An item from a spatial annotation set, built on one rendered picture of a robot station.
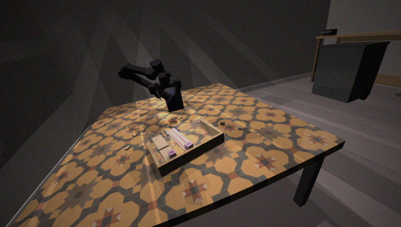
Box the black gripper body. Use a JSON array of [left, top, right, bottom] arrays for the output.
[[148, 79, 181, 94]]

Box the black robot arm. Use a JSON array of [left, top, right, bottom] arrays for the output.
[[118, 59, 171, 101]]

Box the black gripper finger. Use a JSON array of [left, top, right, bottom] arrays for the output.
[[173, 82, 179, 96], [151, 87, 161, 100]]

